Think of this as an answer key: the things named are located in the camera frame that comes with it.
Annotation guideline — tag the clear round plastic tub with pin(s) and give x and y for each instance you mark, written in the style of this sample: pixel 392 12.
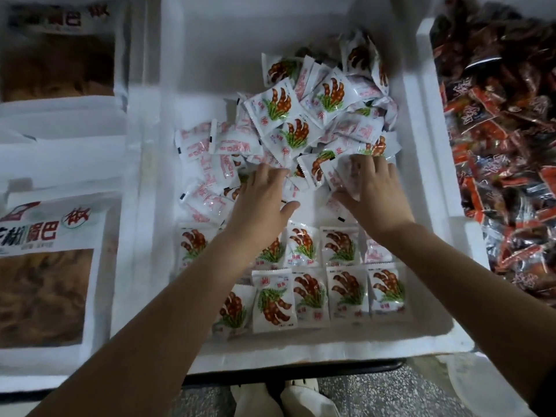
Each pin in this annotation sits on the clear round plastic tub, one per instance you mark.
pixel 486 386

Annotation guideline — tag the person's left hand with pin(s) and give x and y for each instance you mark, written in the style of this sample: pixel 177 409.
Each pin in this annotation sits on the person's left hand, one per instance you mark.
pixel 261 217

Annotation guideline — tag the person's right hand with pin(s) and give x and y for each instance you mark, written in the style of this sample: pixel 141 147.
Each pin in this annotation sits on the person's right hand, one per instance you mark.
pixel 382 204

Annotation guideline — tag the person's right forearm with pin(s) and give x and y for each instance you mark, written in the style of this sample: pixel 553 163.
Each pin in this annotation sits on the person's right forearm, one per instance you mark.
pixel 478 299

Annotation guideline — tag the pile of white printed packets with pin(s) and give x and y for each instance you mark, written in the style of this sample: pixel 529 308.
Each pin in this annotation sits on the pile of white printed packets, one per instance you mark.
pixel 282 134

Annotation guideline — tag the pile of dark red packets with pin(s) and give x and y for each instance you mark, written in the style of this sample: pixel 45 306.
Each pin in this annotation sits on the pile of dark red packets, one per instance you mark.
pixel 504 117

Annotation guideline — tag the white bag of orange crisps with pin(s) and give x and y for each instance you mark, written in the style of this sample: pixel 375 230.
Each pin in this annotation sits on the white bag of orange crisps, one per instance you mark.
pixel 52 65
pixel 43 299

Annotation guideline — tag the person's beige trousers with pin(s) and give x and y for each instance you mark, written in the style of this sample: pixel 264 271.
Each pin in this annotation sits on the person's beige trousers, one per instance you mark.
pixel 261 402

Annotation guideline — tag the person's left forearm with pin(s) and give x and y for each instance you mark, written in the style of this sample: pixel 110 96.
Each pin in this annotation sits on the person's left forearm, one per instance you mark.
pixel 148 343

